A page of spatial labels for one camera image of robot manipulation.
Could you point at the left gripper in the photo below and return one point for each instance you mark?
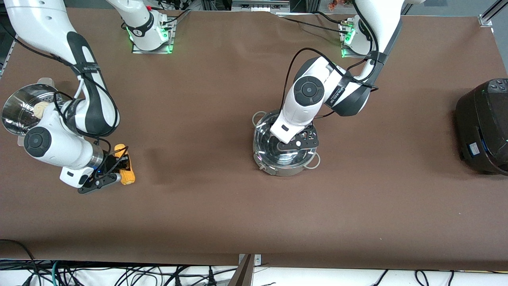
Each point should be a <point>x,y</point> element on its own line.
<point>308,132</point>

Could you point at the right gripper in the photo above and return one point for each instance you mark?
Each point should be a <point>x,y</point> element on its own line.
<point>110,162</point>

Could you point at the yellow corn cob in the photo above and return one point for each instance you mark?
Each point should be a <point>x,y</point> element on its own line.
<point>127,176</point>

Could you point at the glass lid with round knob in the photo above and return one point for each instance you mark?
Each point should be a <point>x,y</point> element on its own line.
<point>264,139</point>

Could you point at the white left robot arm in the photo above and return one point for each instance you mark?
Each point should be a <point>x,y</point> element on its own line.
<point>381,24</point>

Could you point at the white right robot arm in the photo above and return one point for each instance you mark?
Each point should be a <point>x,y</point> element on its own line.
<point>39,24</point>

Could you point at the steel steamer pot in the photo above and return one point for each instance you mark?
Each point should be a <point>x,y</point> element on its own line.
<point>20,107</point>

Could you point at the white steamed bun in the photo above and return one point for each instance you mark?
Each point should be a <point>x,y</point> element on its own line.
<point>40,108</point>

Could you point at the dark rice cooker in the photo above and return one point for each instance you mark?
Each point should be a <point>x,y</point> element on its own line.
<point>484,127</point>

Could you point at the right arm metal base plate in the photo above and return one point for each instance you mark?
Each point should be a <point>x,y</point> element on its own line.
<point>137,50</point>

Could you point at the small metal table bracket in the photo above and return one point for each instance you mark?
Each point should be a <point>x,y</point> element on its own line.
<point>257,259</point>

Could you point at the dark wedge-shaped post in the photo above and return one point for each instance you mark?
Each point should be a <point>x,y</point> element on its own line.
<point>242,276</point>

